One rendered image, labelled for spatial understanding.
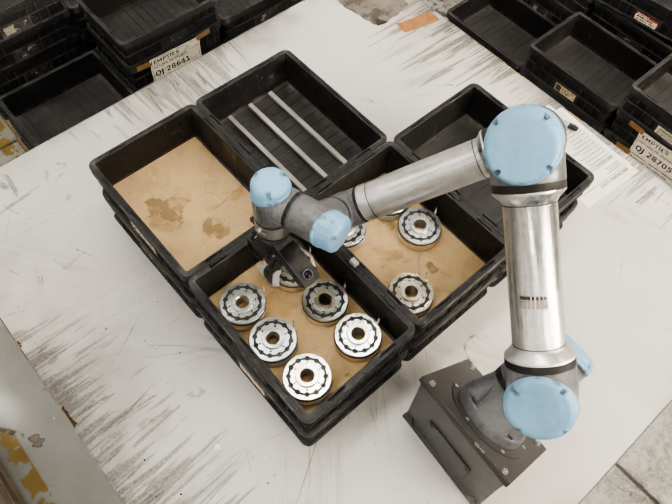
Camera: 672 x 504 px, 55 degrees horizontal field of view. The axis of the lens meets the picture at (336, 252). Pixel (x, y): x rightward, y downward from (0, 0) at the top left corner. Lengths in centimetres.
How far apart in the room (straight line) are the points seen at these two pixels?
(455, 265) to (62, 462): 143
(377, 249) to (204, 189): 45
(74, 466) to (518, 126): 178
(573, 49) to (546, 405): 192
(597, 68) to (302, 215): 182
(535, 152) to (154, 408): 100
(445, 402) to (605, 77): 177
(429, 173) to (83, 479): 155
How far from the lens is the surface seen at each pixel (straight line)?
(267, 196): 115
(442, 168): 119
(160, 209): 161
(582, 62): 276
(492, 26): 297
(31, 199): 190
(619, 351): 171
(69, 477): 231
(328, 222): 114
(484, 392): 129
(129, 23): 261
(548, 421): 112
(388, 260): 151
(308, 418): 126
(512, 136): 101
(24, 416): 242
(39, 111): 271
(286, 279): 145
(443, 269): 152
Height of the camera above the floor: 214
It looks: 60 degrees down
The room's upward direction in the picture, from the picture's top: 4 degrees clockwise
